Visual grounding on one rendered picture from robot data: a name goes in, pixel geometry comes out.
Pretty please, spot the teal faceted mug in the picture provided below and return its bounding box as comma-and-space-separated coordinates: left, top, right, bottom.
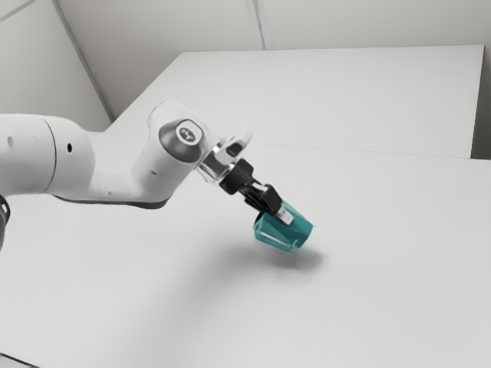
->
252, 202, 315, 253

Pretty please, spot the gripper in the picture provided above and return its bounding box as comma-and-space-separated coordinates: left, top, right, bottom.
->
219, 158, 295, 225

